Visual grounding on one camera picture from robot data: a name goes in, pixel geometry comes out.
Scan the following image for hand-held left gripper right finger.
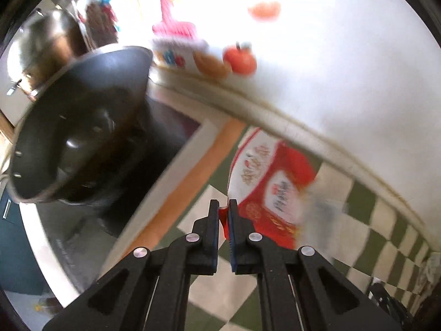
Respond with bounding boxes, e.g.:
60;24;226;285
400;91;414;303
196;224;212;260
228;198;404;331

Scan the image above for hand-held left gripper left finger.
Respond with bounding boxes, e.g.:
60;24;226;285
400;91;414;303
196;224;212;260
43;199;221;331

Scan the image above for red wet wipe packet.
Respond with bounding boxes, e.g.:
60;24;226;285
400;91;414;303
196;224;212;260
225;127;318;250

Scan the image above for green checkered tablecloth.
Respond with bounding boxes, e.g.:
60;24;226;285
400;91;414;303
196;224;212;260
100;117;435;331

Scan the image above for crumpled clear plastic wrapper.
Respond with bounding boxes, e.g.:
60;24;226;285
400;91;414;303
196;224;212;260
299;178;350;245

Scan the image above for black glass gas stove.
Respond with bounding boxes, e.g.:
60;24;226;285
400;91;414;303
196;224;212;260
44;98;202;285

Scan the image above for black wok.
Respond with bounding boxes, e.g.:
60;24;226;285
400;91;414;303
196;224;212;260
6;46;154;205

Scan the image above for yellow cooking oil bottle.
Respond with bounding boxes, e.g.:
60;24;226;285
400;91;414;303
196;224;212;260
34;298;61;316

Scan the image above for white box with colourful print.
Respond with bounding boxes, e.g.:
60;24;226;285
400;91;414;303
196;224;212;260
151;37;210;74

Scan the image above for blue kitchen cabinets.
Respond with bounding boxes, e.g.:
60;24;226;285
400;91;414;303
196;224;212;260
0;191;47;292

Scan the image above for stainless steel steamer pot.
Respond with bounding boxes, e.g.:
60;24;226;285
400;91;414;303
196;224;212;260
6;9;88;102

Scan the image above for orange fruit wall sticker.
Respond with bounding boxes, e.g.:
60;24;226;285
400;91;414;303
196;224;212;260
192;51;232;77

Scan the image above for red apple wall sticker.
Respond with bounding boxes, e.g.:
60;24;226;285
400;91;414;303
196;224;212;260
222;42;258;75

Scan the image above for pink figure wall decoration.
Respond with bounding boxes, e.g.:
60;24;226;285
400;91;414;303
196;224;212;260
152;0;198;39

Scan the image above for colourful letters wall decoration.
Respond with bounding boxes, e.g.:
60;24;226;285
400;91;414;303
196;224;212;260
83;0;121;50

